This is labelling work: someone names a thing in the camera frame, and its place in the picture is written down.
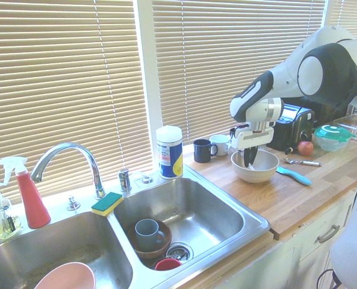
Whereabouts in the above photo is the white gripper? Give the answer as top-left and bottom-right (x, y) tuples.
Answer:
(230, 122), (275, 168)

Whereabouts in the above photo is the white wipes canister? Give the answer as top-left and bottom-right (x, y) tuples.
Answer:
(155, 125), (184, 181)

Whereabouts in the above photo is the clear glass dish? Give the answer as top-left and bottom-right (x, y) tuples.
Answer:
(334, 113), (357, 137)

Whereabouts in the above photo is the white kitchen cabinet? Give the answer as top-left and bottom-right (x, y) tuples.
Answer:
(182, 186), (357, 289)

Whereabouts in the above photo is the pink bowl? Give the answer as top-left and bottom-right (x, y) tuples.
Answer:
(33, 261), (96, 289)

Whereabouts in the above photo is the clear pump soap bottle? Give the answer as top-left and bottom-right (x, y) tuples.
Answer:
(0, 182), (22, 240)

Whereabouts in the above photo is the wide beige window blind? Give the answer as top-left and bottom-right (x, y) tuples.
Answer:
(0, 0), (154, 206)

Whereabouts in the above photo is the narrow beige window blind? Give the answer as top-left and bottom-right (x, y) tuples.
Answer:
(328, 0), (357, 39)

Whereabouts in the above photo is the chrome sink knob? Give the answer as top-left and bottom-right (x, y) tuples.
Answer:
(66, 194), (82, 211)

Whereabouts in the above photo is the black cable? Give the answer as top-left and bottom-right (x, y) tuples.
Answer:
(316, 267), (343, 289)

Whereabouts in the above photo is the chrome kitchen faucet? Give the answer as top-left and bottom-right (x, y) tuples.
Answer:
(30, 142), (107, 200)

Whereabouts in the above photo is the chrome sink soap dispenser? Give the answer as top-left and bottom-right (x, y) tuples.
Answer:
(118, 168), (133, 193)

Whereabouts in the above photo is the black and silver toaster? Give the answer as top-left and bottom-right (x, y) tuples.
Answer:
(266, 103), (316, 152)

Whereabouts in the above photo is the metal drawer handle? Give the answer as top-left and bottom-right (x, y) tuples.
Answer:
(317, 224), (341, 244)

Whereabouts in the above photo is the cream ceramic bowl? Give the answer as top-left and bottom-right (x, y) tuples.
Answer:
(231, 150), (280, 185)

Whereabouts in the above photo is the grey mug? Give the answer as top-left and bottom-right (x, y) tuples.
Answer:
(134, 219), (166, 252)

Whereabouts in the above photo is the sink drain strainer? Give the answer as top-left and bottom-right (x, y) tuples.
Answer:
(166, 243), (194, 261)

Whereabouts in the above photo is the stainless steel double sink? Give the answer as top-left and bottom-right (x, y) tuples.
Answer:
(0, 167), (271, 289)

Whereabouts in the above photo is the clear container with green lid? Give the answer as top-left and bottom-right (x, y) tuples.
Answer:
(313, 124), (357, 152)

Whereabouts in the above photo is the dark blue mug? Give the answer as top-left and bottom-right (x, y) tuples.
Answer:
(193, 139), (219, 164)

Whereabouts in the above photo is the red spray bottle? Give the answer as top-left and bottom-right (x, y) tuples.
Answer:
(0, 157), (52, 229)

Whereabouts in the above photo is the green and yellow sponge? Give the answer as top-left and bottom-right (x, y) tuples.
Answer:
(90, 192), (124, 217)

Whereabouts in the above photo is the white mug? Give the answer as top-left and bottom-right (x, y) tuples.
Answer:
(209, 134), (232, 157)

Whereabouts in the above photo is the blue handled brush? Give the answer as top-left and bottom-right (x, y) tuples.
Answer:
(276, 166), (314, 187)

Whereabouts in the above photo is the brown wooden bowl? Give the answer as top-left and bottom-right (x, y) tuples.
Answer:
(126, 219), (173, 261)

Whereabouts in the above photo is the metal can opener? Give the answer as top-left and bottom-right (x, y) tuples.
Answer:
(282, 157), (322, 167)

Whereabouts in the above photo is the red cup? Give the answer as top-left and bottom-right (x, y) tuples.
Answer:
(154, 257), (183, 272)

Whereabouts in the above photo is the red apple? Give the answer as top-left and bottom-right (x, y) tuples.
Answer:
(297, 140), (314, 157)

